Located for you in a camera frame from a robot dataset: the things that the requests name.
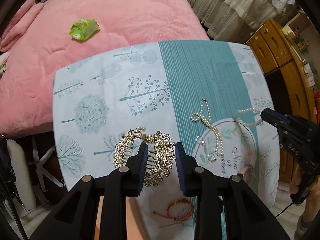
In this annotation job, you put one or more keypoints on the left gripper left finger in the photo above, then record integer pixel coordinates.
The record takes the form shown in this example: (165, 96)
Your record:
(126, 181)

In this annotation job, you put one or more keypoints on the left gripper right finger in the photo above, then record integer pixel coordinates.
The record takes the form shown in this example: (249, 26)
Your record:
(198, 182)

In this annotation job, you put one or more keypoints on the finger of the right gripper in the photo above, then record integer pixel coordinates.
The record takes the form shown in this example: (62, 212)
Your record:
(271, 117)

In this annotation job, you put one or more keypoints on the gold rhinestone hair comb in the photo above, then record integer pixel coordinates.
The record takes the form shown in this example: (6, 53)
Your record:
(157, 157)

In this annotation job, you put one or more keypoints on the orange cardboard box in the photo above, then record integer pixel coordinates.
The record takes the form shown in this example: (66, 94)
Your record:
(124, 221)

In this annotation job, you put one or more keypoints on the right hand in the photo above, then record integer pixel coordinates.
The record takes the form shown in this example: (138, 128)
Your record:
(312, 200)

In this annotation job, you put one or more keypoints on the wooden drawer cabinet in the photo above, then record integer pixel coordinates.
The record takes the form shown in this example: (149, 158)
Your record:
(283, 71)

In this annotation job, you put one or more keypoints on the printed teal white tablecloth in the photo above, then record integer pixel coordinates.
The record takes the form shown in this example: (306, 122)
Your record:
(190, 90)

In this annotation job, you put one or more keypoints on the white swivel chair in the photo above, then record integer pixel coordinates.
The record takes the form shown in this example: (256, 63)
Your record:
(25, 190)

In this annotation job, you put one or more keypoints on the cream lace curtain cloth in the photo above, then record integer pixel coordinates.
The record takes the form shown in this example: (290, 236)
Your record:
(237, 20)

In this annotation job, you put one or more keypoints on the green crumpled wrapper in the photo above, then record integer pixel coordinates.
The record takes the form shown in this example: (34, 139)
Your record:
(83, 29)

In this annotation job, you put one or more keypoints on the pink plush bed blanket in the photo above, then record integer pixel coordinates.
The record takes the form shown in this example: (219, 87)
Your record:
(46, 46)

